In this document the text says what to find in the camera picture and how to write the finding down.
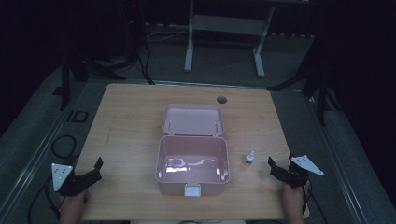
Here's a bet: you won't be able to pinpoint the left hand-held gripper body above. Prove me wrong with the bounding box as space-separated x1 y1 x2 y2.
50 162 95 198

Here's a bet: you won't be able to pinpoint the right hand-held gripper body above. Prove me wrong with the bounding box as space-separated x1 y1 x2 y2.
284 153 325 189

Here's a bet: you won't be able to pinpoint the person's left hand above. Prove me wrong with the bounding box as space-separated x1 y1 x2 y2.
58 189 91 218

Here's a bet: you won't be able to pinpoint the person's right hand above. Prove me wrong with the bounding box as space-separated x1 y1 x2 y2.
282 179 311 216

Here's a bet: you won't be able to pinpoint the small white dropper bottle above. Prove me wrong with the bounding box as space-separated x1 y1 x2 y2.
243 150 256 165

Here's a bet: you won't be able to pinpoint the pink plastic box with lid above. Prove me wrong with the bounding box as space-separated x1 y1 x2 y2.
154 104 232 198

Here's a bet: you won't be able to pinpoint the black tripod stand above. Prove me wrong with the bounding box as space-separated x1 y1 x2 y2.
59 0 148 112
266 31 342 127

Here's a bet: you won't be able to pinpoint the left hand-held gripper cable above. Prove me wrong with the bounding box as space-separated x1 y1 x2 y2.
27 175 64 224

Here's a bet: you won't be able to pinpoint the hand-held gripper cable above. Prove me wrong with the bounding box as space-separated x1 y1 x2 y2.
27 175 64 224
301 186 330 224

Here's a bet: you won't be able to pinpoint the right hand-held gripper cable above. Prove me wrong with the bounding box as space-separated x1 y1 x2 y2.
301 186 330 224

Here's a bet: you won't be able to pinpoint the black cable loop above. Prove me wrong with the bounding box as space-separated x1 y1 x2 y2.
50 134 78 161

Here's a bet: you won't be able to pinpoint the black floor cables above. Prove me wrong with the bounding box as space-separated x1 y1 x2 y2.
135 38 157 86

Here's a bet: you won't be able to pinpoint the white floor cable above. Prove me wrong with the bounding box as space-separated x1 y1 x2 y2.
145 28 190 43

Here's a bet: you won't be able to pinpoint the white metal desk frame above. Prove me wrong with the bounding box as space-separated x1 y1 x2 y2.
183 0 276 78

